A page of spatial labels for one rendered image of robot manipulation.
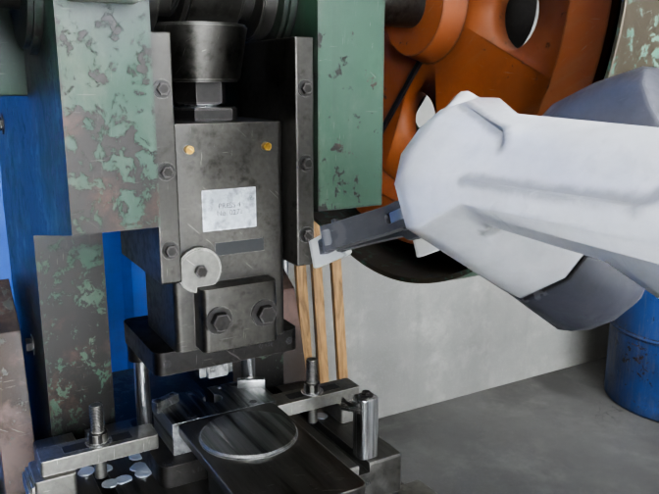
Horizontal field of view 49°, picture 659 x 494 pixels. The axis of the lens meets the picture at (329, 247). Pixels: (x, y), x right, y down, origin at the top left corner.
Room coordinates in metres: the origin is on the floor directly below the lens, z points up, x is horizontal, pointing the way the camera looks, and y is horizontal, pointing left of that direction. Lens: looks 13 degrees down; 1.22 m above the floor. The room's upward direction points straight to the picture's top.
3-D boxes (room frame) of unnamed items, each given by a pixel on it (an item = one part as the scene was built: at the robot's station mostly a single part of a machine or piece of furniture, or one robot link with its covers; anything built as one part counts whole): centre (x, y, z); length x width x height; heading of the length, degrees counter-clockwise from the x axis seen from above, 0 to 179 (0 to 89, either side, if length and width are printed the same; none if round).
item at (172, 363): (0.96, 0.17, 0.86); 0.20 x 0.16 x 0.05; 120
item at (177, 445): (0.95, 0.16, 0.76); 0.15 x 0.09 x 0.05; 120
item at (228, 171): (0.92, 0.14, 1.04); 0.17 x 0.15 x 0.30; 30
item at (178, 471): (0.96, 0.17, 0.72); 0.20 x 0.16 x 0.03; 120
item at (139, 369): (0.96, 0.27, 0.81); 0.02 x 0.02 x 0.14
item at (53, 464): (0.87, 0.31, 0.76); 0.17 x 0.06 x 0.10; 120
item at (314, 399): (1.04, 0.02, 0.76); 0.17 x 0.06 x 0.10; 120
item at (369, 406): (0.93, -0.05, 0.75); 0.03 x 0.03 x 0.10; 30
